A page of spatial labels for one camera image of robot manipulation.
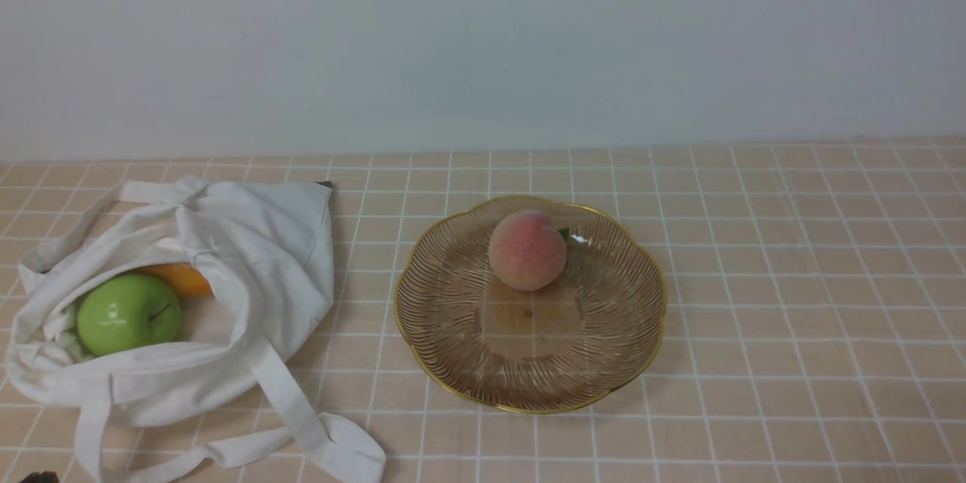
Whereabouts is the green apple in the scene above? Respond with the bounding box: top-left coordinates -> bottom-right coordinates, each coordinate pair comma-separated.
76,274 -> 182,356

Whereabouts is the amber glass fruit plate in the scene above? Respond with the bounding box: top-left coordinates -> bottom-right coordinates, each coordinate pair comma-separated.
393,195 -> 667,414

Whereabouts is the orange fruit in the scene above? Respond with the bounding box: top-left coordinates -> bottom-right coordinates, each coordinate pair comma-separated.
132,263 -> 214,300

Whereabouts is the white canvas tote bag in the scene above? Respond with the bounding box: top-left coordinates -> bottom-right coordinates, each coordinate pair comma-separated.
5,177 -> 386,482

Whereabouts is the pink peach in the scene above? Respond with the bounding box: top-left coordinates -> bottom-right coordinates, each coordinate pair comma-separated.
488,209 -> 567,291

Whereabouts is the dark object at edge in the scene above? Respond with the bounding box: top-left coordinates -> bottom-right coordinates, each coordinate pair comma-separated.
20,472 -> 60,483

